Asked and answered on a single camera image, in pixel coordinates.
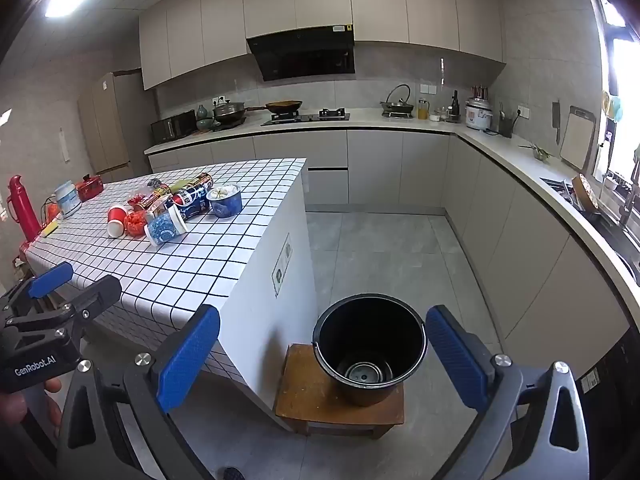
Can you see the white tiled kitchen island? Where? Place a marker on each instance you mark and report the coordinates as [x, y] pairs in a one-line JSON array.
[[200, 270]]

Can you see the hanging cleaning cloths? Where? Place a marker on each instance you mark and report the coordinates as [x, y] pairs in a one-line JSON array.
[[614, 106]]

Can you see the dark glass bottle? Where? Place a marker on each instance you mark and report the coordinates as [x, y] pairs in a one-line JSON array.
[[455, 109]]

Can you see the red thermos flask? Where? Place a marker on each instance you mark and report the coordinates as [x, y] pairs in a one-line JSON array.
[[22, 210]]

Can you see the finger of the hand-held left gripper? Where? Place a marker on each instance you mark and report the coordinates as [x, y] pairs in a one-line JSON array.
[[95, 295], [50, 280]]

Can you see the round wooden board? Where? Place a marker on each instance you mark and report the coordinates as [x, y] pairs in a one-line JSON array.
[[584, 192]]

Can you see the white jar with blue lid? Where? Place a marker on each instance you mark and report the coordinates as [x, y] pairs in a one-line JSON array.
[[67, 200]]

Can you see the blue patterned paper cup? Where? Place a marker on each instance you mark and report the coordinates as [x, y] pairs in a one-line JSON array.
[[165, 227]]

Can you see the black utensil holder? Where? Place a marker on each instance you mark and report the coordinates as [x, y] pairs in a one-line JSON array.
[[505, 128]]

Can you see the person's left hand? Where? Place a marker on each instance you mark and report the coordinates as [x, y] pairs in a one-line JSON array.
[[52, 412]]

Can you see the low wooden stool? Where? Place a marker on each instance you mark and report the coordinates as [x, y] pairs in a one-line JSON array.
[[305, 390]]

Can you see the beige upper cabinets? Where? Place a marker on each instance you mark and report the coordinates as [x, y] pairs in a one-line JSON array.
[[380, 5]]

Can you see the kitchen window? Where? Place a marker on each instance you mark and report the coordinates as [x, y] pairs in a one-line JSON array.
[[625, 90]]

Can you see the yellow oil bottle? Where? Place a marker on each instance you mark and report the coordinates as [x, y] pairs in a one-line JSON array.
[[423, 111]]

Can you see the yellow sponge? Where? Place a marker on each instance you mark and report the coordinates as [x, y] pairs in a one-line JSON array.
[[50, 229]]

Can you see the metal sink faucet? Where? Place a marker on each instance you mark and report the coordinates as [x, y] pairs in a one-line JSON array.
[[629, 200]]

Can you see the hanging cleaver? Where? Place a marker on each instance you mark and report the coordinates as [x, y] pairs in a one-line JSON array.
[[556, 117]]

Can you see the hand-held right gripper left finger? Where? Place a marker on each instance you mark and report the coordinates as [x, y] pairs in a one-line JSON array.
[[187, 355]]

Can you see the blue soda can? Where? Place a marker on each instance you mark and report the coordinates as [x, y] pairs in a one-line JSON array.
[[192, 200]]

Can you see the dark cylindrical snack can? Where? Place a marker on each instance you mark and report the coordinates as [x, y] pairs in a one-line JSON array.
[[197, 181]]

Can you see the small dish with greens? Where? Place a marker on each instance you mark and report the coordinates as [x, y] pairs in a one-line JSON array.
[[539, 152]]

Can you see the green ceramic jar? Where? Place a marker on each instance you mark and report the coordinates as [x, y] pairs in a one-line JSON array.
[[203, 119]]

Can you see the red paper cup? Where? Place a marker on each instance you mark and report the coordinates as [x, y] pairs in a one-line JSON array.
[[117, 220]]

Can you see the black range hood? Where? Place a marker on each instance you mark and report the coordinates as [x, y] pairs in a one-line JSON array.
[[300, 57]]

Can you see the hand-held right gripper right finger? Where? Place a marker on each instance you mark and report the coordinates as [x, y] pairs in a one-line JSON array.
[[455, 355]]

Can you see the yellow red label can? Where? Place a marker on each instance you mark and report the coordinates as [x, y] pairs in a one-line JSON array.
[[150, 201]]

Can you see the small red box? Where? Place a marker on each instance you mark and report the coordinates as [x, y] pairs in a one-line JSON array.
[[90, 189]]

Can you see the black built-in appliance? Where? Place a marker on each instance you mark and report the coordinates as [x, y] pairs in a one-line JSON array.
[[610, 410]]

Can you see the white tissue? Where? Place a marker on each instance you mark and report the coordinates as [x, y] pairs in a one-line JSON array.
[[222, 192]]

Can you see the blue instant noodle bowl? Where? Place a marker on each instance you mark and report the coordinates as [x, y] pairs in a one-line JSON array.
[[225, 207]]

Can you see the beige lower cabinets with counter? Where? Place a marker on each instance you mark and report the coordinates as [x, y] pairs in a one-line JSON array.
[[425, 170]]

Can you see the wok with glass lid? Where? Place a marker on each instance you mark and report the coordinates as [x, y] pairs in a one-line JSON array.
[[230, 111]]

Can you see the white cutting board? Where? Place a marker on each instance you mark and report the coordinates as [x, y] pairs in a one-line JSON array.
[[575, 140]]

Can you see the black plastic bucket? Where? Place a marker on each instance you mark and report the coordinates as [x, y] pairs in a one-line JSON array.
[[330, 340]]

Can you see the black gas stove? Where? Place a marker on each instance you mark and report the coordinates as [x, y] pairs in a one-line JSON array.
[[305, 117]]

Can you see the frying pan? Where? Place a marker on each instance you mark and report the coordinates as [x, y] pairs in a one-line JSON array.
[[285, 106]]

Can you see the white rice cooker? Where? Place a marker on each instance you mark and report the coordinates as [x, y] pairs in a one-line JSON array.
[[479, 115]]

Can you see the red crumpled plastic bag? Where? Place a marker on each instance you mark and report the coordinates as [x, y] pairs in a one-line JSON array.
[[136, 224]]

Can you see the black microwave oven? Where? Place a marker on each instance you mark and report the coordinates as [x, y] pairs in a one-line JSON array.
[[172, 126]]

